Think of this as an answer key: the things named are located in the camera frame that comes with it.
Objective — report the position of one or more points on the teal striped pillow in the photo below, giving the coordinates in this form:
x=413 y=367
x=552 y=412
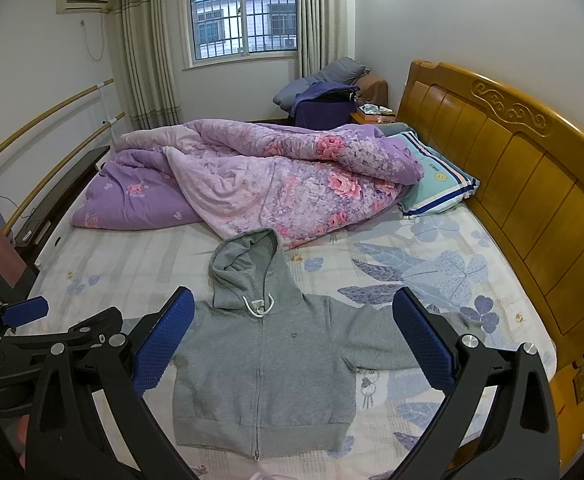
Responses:
x=443 y=185

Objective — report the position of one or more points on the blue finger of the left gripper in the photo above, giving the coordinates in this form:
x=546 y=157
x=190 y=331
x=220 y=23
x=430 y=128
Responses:
x=25 y=312

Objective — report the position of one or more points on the grey zip hoodie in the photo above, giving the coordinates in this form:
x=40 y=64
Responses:
x=263 y=369

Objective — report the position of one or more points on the wooden headboard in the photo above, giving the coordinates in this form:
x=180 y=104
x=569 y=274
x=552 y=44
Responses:
x=530 y=163

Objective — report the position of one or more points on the barred window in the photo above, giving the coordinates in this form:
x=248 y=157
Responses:
x=218 y=31

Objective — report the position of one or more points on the person's left hand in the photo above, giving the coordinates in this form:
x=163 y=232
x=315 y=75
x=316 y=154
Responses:
x=20 y=431

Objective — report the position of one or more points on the striped curtain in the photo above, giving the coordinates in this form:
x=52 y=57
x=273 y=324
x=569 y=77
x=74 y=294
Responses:
x=322 y=33
x=143 y=59

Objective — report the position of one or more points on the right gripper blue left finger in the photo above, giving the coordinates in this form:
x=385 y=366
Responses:
x=156 y=337

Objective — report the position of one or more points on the wooden bedside table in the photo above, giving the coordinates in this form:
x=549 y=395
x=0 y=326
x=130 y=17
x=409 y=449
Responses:
x=373 y=114

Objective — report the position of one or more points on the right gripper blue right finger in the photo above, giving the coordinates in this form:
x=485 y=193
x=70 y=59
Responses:
x=430 y=338

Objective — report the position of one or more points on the left striped curtain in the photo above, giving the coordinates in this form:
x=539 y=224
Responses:
x=143 y=59

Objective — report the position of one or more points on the white air conditioner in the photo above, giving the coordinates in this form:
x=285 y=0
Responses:
x=81 y=6

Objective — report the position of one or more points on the upper wooden wall rail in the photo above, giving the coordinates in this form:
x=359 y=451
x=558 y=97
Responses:
x=51 y=111

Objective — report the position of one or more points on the black bed footboard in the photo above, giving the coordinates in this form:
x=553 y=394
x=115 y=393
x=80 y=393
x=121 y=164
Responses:
x=39 y=226

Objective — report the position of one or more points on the purple floral quilt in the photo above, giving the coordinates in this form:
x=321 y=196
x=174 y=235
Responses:
x=241 y=176

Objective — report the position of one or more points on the right striped curtain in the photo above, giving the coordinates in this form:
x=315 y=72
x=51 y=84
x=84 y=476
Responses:
x=322 y=33

